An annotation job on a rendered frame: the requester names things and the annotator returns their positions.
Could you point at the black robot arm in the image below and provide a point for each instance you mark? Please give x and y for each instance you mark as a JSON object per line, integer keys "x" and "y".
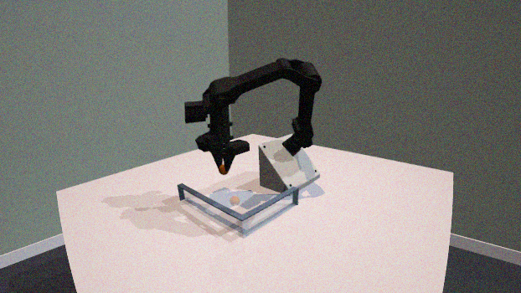
{"x": 225, "y": 91}

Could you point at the blue-grey l-shaped low wall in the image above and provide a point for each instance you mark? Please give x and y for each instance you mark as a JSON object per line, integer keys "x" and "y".
{"x": 232, "y": 213}

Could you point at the translucent orange ball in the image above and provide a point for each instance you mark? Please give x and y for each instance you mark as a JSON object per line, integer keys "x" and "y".
{"x": 234, "y": 201}

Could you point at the clear l-shaped low wall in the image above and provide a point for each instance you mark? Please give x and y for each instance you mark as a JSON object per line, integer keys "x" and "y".
{"x": 241, "y": 228}

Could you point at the brown ball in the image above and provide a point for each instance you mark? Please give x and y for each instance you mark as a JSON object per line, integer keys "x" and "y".
{"x": 222, "y": 170}

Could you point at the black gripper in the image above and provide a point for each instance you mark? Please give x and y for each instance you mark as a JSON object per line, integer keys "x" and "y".
{"x": 230, "y": 148}

